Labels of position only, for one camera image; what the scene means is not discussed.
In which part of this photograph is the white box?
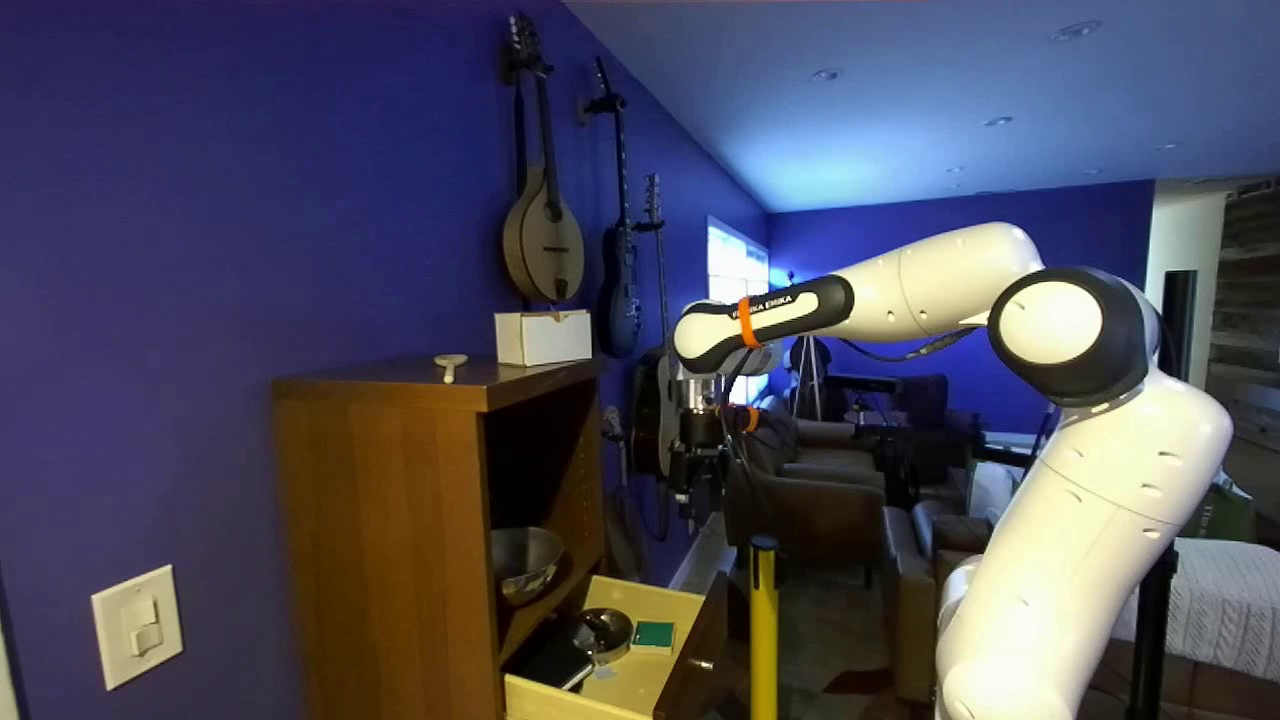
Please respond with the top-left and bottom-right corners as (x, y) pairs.
(490, 310), (593, 367)

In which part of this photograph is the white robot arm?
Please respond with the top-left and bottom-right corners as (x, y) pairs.
(671, 222), (1232, 720)

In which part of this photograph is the open wooden drawer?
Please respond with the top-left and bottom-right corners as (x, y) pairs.
(503, 577), (737, 720)

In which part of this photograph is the small dark bowl in drawer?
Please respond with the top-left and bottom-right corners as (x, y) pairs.
(572, 608), (632, 660)

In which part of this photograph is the green card in drawer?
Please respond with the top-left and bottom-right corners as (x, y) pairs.
(632, 622), (675, 647)

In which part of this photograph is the black item in drawer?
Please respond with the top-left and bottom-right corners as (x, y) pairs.
(507, 639), (593, 688)

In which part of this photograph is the small white knob object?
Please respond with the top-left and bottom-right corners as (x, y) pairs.
(431, 354), (466, 386)

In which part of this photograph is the dark sofa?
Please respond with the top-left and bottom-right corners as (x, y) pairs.
(724, 415), (883, 569)

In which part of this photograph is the metal bowl on shelf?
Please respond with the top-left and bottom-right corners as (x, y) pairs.
(488, 529), (564, 605)

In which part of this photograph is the yellow pole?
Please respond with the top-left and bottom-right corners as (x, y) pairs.
(746, 535), (779, 720)

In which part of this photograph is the brown wooden cabinet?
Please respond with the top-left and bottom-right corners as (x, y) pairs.
(272, 360), (602, 720)

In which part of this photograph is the black tripod stand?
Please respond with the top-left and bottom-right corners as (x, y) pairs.
(1122, 549), (1179, 720)

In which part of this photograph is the white bed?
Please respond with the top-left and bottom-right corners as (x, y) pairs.
(1164, 535), (1280, 682)

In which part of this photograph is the dark guitar on wall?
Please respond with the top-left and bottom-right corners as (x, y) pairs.
(584, 68), (640, 355)

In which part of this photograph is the mandolin on wall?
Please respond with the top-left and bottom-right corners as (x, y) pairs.
(503, 13), (584, 305)

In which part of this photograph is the white wall light switch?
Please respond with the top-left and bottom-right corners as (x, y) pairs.
(90, 563), (184, 691)

